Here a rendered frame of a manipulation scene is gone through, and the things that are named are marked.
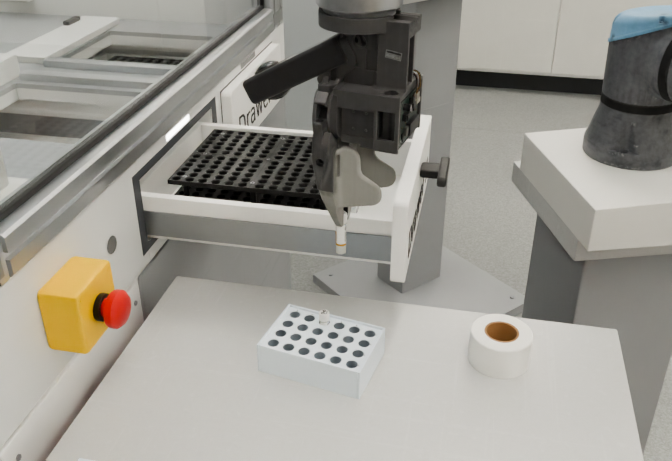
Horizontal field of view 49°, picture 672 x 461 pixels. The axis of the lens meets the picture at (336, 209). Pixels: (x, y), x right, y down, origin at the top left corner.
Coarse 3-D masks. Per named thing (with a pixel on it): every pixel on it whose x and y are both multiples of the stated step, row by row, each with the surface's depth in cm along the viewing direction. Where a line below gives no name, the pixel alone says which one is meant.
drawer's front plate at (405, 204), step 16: (416, 128) 103; (416, 144) 98; (416, 160) 94; (416, 176) 91; (400, 192) 86; (416, 192) 94; (400, 208) 84; (416, 208) 96; (400, 224) 85; (416, 224) 99; (400, 240) 86; (400, 256) 87; (400, 272) 88
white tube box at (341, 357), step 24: (288, 312) 88; (312, 312) 88; (264, 336) 83; (288, 336) 84; (312, 336) 84; (336, 336) 85; (360, 336) 84; (384, 336) 85; (264, 360) 83; (288, 360) 81; (312, 360) 80; (336, 360) 81; (360, 360) 80; (312, 384) 81; (336, 384) 80; (360, 384) 79
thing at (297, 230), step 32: (192, 128) 112; (224, 128) 113; (256, 128) 112; (160, 160) 102; (384, 160) 110; (160, 192) 102; (384, 192) 106; (160, 224) 94; (192, 224) 93; (224, 224) 92; (256, 224) 91; (288, 224) 90; (320, 224) 89; (352, 224) 88; (384, 224) 87; (352, 256) 90; (384, 256) 89
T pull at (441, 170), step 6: (426, 162) 97; (444, 162) 97; (426, 168) 96; (432, 168) 96; (438, 168) 96; (444, 168) 96; (420, 174) 96; (426, 174) 96; (432, 174) 95; (438, 174) 94; (444, 174) 94; (438, 180) 93; (444, 180) 93; (438, 186) 94; (444, 186) 93
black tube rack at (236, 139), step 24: (216, 144) 106; (240, 144) 105; (264, 144) 105; (288, 144) 106; (192, 168) 98; (216, 168) 98; (240, 168) 99; (264, 168) 98; (288, 168) 99; (312, 168) 100; (192, 192) 99; (216, 192) 99; (240, 192) 99; (264, 192) 93; (288, 192) 92; (312, 192) 93
